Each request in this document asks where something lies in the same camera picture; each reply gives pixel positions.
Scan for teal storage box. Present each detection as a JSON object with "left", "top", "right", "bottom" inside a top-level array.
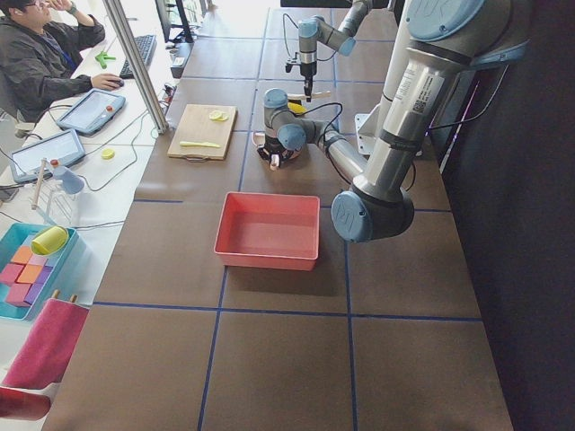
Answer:
[{"left": 1, "top": 223, "right": 84, "bottom": 321}]

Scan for far teach pendant tablet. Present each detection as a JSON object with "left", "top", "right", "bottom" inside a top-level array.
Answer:
[{"left": 56, "top": 89, "right": 126, "bottom": 136}]

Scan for yellow-green plastic knife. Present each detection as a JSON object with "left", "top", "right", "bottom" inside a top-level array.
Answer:
[{"left": 179, "top": 141, "right": 221, "bottom": 148}]

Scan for clear rack wooden rod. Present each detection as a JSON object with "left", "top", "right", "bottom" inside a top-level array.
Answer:
[{"left": 30, "top": 157, "right": 75, "bottom": 225}]

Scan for coloured foam blocks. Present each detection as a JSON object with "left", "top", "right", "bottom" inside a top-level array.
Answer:
[{"left": 1, "top": 234, "right": 58, "bottom": 309}]

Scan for yellow-green cup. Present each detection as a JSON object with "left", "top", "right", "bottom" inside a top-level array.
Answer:
[{"left": 31, "top": 225, "right": 69, "bottom": 256}]

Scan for black monitor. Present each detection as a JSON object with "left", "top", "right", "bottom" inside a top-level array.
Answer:
[{"left": 155, "top": 0, "right": 194, "bottom": 44}]

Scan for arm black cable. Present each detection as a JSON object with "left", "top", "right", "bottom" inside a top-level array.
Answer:
[
  {"left": 300, "top": 101, "right": 343, "bottom": 149},
  {"left": 281, "top": 12, "right": 338, "bottom": 64}
]

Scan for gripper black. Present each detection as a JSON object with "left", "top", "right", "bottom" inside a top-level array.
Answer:
[
  {"left": 256, "top": 135, "right": 292, "bottom": 167},
  {"left": 300, "top": 62, "right": 316, "bottom": 102}
]

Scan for yellow toy corn cob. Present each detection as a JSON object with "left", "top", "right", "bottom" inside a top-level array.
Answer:
[{"left": 287, "top": 101, "right": 307, "bottom": 114}]

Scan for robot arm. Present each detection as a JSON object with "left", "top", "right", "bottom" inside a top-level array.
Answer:
[
  {"left": 257, "top": 1, "right": 533, "bottom": 242},
  {"left": 286, "top": 0, "right": 373, "bottom": 101}
]

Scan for seated person dark jacket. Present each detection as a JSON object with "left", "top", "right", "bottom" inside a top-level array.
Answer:
[{"left": 1, "top": 1, "right": 121, "bottom": 122}]

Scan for red chair seat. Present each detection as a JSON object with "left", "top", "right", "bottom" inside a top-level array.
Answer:
[{"left": 1, "top": 387, "right": 51, "bottom": 420}]

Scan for pink cloth roll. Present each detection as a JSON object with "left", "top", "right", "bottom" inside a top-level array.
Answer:
[{"left": 2, "top": 298, "right": 89, "bottom": 390}]

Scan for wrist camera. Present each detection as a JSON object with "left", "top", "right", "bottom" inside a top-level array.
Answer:
[{"left": 285, "top": 52, "right": 301, "bottom": 74}]

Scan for near teach pendant tablet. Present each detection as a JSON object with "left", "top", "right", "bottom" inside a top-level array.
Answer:
[{"left": 10, "top": 129, "right": 85, "bottom": 183}]

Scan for lemon half on desk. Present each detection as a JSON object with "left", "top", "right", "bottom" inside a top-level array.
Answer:
[{"left": 101, "top": 148, "right": 115, "bottom": 160}]

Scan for blue plastic cup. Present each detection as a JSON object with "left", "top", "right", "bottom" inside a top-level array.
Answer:
[{"left": 53, "top": 166, "right": 84, "bottom": 195}]

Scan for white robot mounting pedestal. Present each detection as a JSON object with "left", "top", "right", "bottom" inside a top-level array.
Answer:
[{"left": 354, "top": 0, "right": 411, "bottom": 156}]

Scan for teach pendant tablet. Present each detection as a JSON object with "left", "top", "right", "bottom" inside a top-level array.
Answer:
[
  {"left": 10, "top": 129, "right": 85, "bottom": 183},
  {"left": 56, "top": 89, "right": 126, "bottom": 136}
]

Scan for upper lemon slice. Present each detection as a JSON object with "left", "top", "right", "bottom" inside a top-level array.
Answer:
[{"left": 208, "top": 110, "right": 224, "bottom": 120}]

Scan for aluminium frame post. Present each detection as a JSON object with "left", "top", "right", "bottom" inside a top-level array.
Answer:
[{"left": 103, "top": 0, "right": 169, "bottom": 135}]

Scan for bamboo cutting board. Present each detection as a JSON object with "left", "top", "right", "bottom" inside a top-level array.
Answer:
[{"left": 167, "top": 104, "right": 237, "bottom": 160}]

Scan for pink plastic bin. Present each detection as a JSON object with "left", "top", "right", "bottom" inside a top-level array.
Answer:
[{"left": 214, "top": 192, "right": 320, "bottom": 271}]

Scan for black keyboard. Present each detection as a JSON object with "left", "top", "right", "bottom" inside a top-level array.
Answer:
[{"left": 118, "top": 34, "right": 158, "bottom": 80}]

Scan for beige dustpan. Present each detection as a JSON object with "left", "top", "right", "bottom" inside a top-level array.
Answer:
[{"left": 252, "top": 132, "right": 302, "bottom": 171}]

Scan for green toy clamp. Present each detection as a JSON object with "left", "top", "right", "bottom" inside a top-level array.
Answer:
[{"left": 95, "top": 50, "right": 116, "bottom": 69}]

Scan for beige hand brush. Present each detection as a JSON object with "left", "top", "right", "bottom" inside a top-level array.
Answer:
[{"left": 287, "top": 91, "right": 332, "bottom": 101}]

